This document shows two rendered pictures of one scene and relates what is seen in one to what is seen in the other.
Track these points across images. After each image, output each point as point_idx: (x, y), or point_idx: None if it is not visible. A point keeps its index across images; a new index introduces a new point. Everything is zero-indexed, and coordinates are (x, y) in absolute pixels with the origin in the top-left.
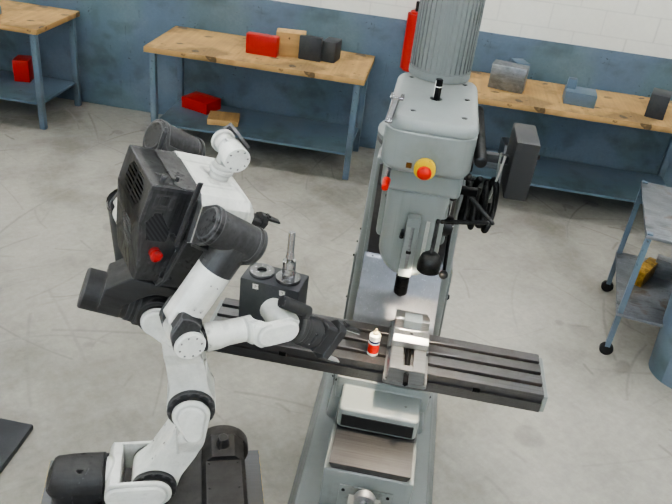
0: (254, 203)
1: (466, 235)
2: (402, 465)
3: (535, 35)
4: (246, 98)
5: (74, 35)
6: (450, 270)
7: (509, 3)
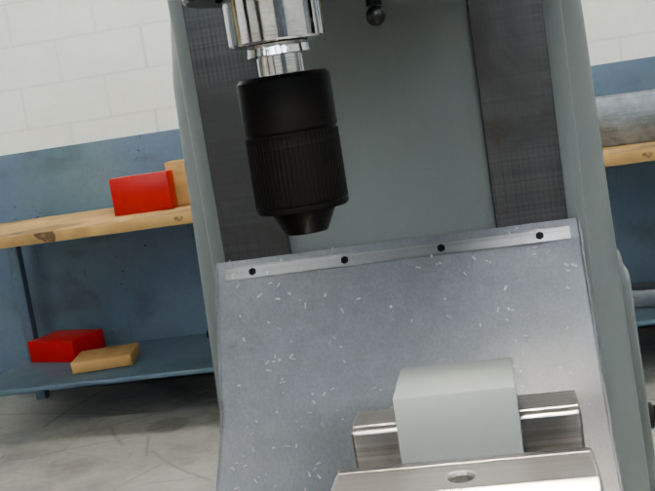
0: (165, 490)
1: (653, 439)
2: None
3: (651, 50)
4: (154, 321)
5: None
6: (617, 259)
7: (582, 8)
